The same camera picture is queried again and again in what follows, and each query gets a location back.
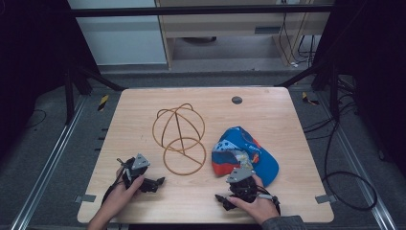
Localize yellow black striped tape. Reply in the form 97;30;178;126
97;94;110;113
301;91;320;106

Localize black curtain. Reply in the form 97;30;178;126
0;0;101;161
314;0;406;178

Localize aluminium floor rail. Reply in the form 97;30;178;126
315;90;398;230
10;95;88;230

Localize person's right hand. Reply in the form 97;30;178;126
226;173;281;225

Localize grey metal table bracket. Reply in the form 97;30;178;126
74;194;98;204
314;194;338;205

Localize black metal stand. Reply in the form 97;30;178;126
62;61;127;127
274;60;341;123

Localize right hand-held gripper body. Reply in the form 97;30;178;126
225;167;259;204

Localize blue and red cap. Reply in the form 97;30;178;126
211;126;280;188

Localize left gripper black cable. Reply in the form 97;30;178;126
101;157;129;206

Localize person's left hand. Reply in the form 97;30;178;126
101;167;147;221

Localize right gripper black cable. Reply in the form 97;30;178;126
255;191;282;216

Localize hanging black desk cables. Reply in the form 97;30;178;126
278;0;319;69

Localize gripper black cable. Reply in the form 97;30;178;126
255;191;282;216
101;157;129;206

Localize black horizontal metal bar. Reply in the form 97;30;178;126
69;4;333;18

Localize white cabinet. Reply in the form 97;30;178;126
67;0;169;67

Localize black floor cable loop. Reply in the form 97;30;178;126
301;95;379;212

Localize gold wire hat stand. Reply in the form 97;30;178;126
151;103;208;176

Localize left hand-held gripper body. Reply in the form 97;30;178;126
122;153;151;190

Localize beige wooden desk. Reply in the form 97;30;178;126
154;0;335;70

